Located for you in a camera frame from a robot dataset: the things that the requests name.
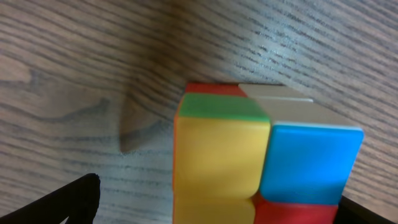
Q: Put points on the multicolour puzzle cube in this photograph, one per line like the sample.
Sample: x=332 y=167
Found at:
x=259 y=154

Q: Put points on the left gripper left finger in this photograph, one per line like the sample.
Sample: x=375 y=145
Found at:
x=76 y=202

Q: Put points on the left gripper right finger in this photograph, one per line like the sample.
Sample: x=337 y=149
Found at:
x=350 y=212

